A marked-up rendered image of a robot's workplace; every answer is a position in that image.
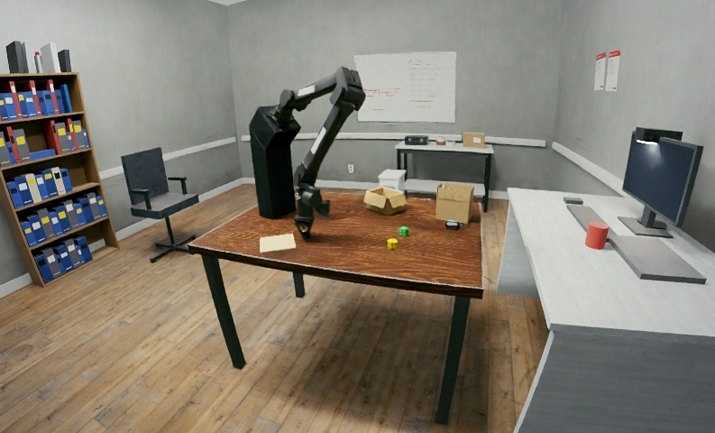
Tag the beige mat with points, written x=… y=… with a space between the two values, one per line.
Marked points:
x=277 y=243

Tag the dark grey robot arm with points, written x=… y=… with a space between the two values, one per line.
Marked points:
x=352 y=98

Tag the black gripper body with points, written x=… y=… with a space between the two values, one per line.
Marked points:
x=300 y=217

